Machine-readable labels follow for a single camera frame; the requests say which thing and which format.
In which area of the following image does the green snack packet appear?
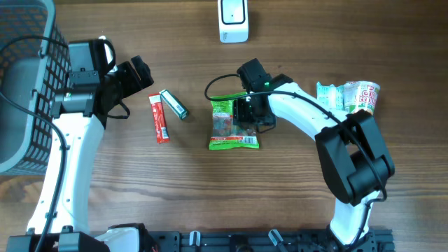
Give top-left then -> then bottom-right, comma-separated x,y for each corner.
209,92 -> 259,151

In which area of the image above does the green white small box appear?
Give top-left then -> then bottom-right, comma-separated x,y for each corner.
160,90 -> 189,120

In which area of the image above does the red snack packet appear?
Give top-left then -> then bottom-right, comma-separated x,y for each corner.
148,93 -> 169,144

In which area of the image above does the light blue snack packet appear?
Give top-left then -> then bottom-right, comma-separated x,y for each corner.
316,82 -> 344,111

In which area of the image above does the cup noodles container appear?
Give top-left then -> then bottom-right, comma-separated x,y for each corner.
344,80 -> 381,114

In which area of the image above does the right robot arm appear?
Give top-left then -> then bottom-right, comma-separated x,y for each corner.
233,58 -> 395,251

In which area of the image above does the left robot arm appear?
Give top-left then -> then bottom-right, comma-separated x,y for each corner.
1,35 -> 153,251

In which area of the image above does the white barcode scanner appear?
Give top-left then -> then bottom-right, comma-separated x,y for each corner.
217,0 -> 249,43

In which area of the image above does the grey plastic shopping basket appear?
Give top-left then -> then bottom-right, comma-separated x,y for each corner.
1,0 -> 71,176

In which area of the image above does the left camera black cable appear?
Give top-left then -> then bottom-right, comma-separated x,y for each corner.
0,34 -> 69,252

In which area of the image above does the camera black cable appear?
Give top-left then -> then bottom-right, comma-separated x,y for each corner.
0,34 -> 69,252
204,73 -> 389,246

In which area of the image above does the right camera black cable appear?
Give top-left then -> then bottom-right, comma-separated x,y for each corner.
204,73 -> 389,246

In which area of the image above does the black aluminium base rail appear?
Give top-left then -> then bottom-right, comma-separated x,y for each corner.
139,228 -> 396,252

